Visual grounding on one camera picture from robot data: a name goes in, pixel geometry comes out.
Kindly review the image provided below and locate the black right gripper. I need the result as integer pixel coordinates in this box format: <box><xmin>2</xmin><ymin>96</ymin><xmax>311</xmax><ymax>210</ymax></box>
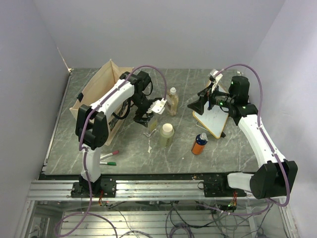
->
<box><xmin>188</xmin><ymin>82</ymin><xmax>235</xmax><ymax>115</ymax></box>

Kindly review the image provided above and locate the clear square bottle black cap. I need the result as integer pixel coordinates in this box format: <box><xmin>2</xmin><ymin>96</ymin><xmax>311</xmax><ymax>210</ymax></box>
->
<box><xmin>144</xmin><ymin>116</ymin><xmax>158</xmax><ymax>137</ymax></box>

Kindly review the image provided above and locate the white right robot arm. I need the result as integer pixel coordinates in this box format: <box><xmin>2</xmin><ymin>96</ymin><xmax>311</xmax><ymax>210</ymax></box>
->
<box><xmin>188</xmin><ymin>74</ymin><xmax>298</xmax><ymax>199</ymax></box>

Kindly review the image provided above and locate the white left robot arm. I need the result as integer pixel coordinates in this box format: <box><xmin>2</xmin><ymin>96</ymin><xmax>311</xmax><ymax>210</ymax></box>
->
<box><xmin>71</xmin><ymin>71</ymin><xmax>161</xmax><ymax>197</ymax></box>

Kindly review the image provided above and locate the beige canvas tote bag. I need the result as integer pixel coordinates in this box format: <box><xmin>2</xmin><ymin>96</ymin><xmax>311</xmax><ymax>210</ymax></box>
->
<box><xmin>69</xmin><ymin>59</ymin><xmax>133</xmax><ymax>146</ymax></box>

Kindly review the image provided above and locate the yellow-framed small whiteboard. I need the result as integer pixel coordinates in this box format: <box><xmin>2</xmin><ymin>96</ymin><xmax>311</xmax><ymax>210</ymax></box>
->
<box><xmin>192</xmin><ymin>76</ymin><xmax>230</xmax><ymax>139</ymax></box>

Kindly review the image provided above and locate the pale green bottle cream cap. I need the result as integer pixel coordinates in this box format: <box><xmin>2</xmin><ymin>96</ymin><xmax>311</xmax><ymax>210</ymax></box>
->
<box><xmin>159</xmin><ymin>123</ymin><xmax>174</xmax><ymax>147</ymax></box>

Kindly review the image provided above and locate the amber liquid bottle white cap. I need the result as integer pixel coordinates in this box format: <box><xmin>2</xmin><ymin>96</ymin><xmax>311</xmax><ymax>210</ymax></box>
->
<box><xmin>165</xmin><ymin>87</ymin><xmax>179</xmax><ymax>116</ymax></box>

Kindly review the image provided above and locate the orange blue pump bottle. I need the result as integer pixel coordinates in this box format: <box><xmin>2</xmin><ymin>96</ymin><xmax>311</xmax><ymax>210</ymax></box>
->
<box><xmin>191</xmin><ymin>133</ymin><xmax>208</xmax><ymax>155</ymax></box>

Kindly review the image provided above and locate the red-capped white marker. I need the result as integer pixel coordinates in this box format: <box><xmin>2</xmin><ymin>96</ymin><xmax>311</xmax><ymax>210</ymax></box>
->
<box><xmin>100</xmin><ymin>150</ymin><xmax>119</xmax><ymax>160</ymax></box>

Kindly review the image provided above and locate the green-capped white marker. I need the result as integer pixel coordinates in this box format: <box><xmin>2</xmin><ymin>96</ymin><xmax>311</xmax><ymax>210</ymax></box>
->
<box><xmin>100</xmin><ymin>162</ymin><xmax>116</xmax><ymax>166</ymax></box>

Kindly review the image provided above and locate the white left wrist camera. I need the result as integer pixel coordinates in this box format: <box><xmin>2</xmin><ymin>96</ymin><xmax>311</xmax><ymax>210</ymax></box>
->
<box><xmin>147</xmin><ymin>99</ymin><xmax>167</xmax><ymax>115</ymax></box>

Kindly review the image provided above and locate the aluminium mounting rail frame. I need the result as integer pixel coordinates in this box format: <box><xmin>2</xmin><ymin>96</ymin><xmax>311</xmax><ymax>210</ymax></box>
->
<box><xmin>15</xmin><ymin>173</ymin><xmax>299</xmax><ymax>238</ymax></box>

